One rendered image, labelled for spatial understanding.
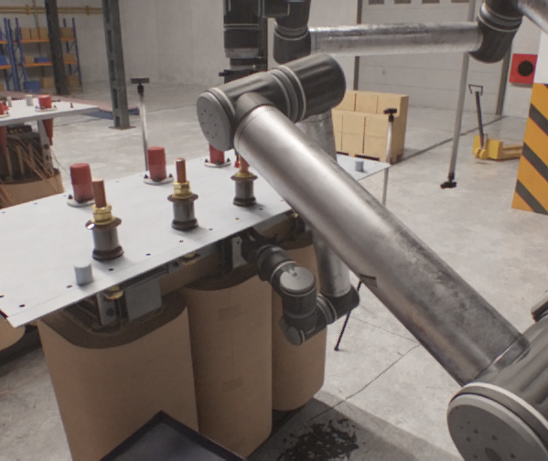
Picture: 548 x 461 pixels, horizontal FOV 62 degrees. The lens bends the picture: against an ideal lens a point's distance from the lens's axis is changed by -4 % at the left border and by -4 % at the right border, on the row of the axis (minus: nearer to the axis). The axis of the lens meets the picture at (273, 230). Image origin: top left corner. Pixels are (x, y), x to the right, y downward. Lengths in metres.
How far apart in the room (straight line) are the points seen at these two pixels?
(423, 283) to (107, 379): 1.01
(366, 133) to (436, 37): 6.09
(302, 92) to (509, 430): 0.83
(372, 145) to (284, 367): 5.87
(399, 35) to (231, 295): 1.06
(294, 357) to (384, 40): 1.40
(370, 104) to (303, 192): 7.26
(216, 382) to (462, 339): 1.26
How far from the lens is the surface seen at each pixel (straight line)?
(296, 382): 2.37
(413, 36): 1.73
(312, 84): 1.20
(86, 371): 1.54
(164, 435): 1.44
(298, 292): 1.38
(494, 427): 0.77
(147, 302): 1.49
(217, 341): 1.79
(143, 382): 1.56
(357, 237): 0.87
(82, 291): 1.16
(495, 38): 1.84
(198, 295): 1.70
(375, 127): 7.72
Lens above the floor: 1.90
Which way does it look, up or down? 22 degrees down
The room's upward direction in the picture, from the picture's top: straight up
